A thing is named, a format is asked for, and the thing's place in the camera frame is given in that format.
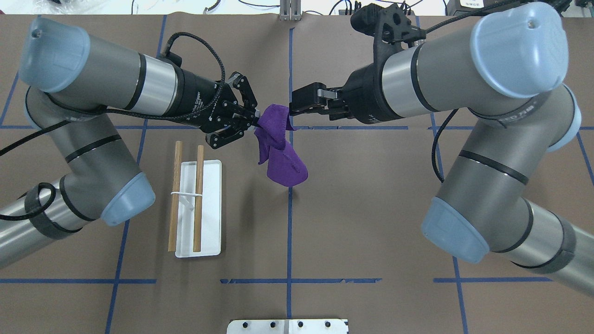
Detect rear wooden rack rod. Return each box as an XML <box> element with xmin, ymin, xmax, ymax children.
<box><xmin>168</xmin><ymin>141</ymin><xmax>184</xmax><ymax>252</ymax></box>

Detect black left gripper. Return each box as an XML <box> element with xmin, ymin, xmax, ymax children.
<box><xmin>174</xmin><ymin>67</ymin><xmax>260</xmax><ymax>149</ymax></box>

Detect white rack base tray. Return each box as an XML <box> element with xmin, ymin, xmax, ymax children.
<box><xmin>175</xmin><ymin>160</ymin><xmax>222</xmax><ymax>258</ymax></box>

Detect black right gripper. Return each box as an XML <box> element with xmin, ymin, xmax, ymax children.
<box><xmin>289</xmin><ymin>64</ymin><xmax>403</xmax><ymax>124</ymax></box>

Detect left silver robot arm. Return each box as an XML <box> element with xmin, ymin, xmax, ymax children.
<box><xmin>0</xmin><ymin>18</ymin><xmax>260</xmax><ymax>268</ymax></box>

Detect black computer box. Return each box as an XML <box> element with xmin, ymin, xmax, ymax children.
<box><xmin>445</xmin><ymin>0</ymin><xmax>522</xmax><ymax>16</ymax></box>

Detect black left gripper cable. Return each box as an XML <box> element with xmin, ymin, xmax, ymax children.
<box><xmin>0</xmin><ymin>32</ymin><xmax>226</xmax><ymax>221</ymax></box>

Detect purple towel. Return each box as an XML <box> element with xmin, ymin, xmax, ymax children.
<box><xmin>255</xmin><ymin>104</ymin><xmax>309</xmax><ymax>187</ymax></box>

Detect brown paper table cover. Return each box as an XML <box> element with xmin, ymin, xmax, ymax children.
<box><xmin>0</xmin><ymin>14</ymin><xmax>594</xmax><ymax>334</ymax></box>

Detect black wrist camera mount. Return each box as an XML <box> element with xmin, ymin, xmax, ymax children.
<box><xmin>350</xmin><ymin>4</ymin><xmax>427</xmax><ymax>65</ymax></box>

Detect blue tape grid lines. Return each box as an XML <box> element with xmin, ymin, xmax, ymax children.
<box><xmin>0</xmin><ymin>15</ymin><xmax>594</xmax><ymax>334</ymax></box>

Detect aluminium frame post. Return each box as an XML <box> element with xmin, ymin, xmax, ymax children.
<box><xmin>279</xmin><ymin>0</ymin><xmax>303</xmax><ymax>22</ymax></box>

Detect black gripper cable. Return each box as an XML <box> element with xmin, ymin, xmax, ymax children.
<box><xmin>431</xmin><ymin>0</ymin><xmax>571</xmax><ymax>184</ymax></box>
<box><xmin>0</xmin><ymin>32</ymin><xmax>226</xmax><ymax>221</ymax></box>

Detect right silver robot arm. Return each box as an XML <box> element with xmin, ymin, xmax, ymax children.
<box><xmin>289</xmin><ymin>2</ymin><xmax>594</xmax><ymax>295</ymax></box>

